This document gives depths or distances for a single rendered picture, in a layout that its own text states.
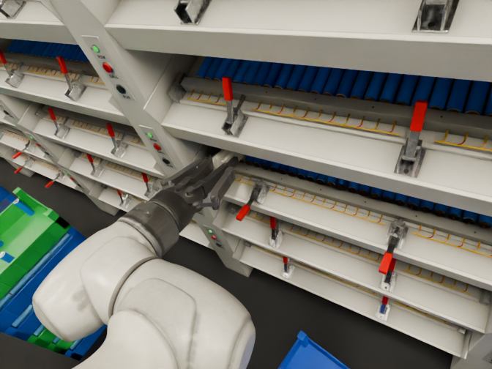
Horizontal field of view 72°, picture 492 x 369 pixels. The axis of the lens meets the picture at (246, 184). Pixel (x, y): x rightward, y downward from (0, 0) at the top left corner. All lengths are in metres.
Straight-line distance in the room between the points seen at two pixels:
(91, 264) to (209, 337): 0.19
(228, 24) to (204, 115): 0.22
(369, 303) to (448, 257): 0.39
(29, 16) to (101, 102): 0.19
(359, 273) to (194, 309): 0.49
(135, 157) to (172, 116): 0.30
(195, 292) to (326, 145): 0.27
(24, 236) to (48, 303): 0.67
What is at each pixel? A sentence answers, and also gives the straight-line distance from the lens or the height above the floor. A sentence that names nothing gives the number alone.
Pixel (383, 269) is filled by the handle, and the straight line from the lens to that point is 0.57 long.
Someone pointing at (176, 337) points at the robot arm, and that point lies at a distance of 0.38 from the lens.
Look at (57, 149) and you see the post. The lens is 1.37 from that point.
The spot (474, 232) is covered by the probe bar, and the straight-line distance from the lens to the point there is 0.62.
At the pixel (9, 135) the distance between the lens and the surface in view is 1.81.
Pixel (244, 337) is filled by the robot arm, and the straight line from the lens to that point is 0.40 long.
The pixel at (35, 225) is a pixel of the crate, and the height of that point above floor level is 0.40.
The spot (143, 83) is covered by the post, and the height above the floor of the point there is 0.77.
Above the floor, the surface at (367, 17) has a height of 0.89.
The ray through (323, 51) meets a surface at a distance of 0.38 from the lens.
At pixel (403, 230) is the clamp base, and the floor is 0.54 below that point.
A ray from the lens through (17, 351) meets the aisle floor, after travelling 1.55.
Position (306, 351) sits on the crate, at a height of 0.00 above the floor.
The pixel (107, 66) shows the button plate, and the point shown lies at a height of 0.81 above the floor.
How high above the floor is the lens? 1.05
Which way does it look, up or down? 48 degrees down
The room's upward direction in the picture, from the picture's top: 22 degrees counter-clockwise
